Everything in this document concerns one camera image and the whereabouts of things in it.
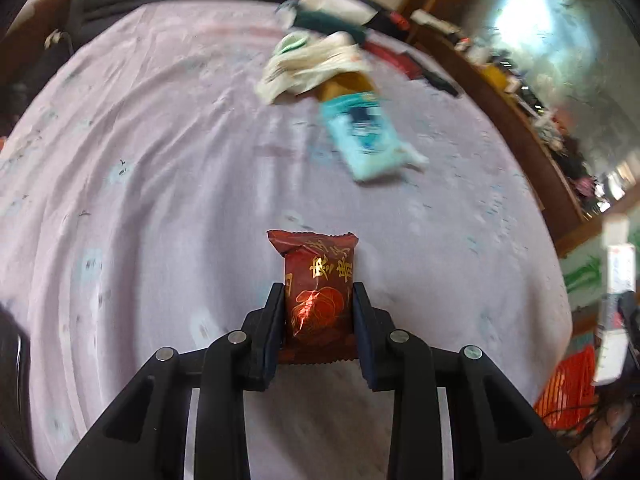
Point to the dark green tissue box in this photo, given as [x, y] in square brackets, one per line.
[320, 20]

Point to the brown armchair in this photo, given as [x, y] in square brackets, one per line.
[30, 20]

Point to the dark red snack packet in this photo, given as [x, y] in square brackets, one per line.
[317, 280]

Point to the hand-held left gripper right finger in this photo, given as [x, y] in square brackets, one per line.
[364, 340]

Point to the bamboo painted panel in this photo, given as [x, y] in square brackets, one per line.
[580, 275]

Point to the frosted glass panel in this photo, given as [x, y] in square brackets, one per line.
[550, 35]

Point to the wooden cabinet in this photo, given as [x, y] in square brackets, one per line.
[525, 125]

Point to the teal tissue pack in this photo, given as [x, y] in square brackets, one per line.
[365, 135]

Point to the yellow brown packet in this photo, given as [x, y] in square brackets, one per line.
[350, 85]

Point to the white blue medicine box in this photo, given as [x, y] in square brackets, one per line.
[615, 270]

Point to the black case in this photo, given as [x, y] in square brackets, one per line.
[440, 82]

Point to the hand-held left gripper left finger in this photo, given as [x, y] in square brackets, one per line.
[272, 340]

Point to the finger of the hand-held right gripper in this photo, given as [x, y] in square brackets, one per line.
[630, 315]

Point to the white book stack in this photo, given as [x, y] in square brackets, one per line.
[435, 20]

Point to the red wallet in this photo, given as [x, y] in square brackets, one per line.
[395, 60]

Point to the white plastic bag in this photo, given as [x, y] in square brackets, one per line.
[310, 60]

